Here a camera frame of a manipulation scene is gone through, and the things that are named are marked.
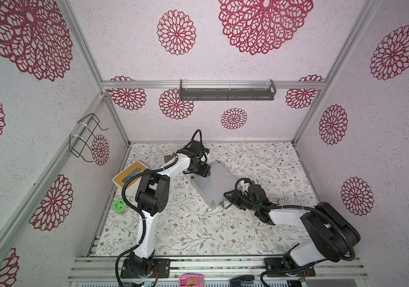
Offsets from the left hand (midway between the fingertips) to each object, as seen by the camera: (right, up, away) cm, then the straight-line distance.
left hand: (204, 173), depth 99 cm
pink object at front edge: (-5, -38, -31) cm, 50 cm away
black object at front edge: (+13, -39, -30) cm, 51 cm away
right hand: (+10, -10, -11) cm, 18 cm away
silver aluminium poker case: (+4, -8, -4) cm, 9 cm away
